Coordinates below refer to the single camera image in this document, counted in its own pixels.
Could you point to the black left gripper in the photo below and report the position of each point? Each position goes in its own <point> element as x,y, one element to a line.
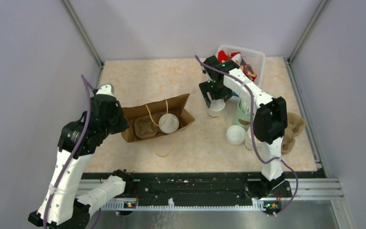
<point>123,125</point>

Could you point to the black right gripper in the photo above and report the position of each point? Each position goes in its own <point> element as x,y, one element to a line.
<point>205,88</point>

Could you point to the white paper cup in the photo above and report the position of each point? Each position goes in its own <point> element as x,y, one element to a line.
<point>216,107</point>

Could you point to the brown paper bag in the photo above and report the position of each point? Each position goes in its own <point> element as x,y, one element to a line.
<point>175,105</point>

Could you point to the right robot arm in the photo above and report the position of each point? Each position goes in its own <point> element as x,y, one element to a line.
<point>268,115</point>

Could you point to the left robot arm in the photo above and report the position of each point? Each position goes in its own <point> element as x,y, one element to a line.
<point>62,208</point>

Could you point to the green straw holder cup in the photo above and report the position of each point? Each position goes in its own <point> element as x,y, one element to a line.
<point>242,115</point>

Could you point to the red snack packet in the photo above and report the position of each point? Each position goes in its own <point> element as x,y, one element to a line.
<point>236,57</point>

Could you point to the white plastic basket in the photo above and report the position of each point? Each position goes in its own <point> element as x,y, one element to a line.
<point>249,60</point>

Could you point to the stack of white lids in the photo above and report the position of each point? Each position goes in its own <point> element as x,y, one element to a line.
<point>236,135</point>

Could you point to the stack of paper cups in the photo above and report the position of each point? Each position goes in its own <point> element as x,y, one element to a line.
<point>249,142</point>

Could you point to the brown cardboard cup carrier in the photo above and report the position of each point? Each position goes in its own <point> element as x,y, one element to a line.
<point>296,125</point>

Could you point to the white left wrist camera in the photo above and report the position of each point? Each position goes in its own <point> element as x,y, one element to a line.
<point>107,89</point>

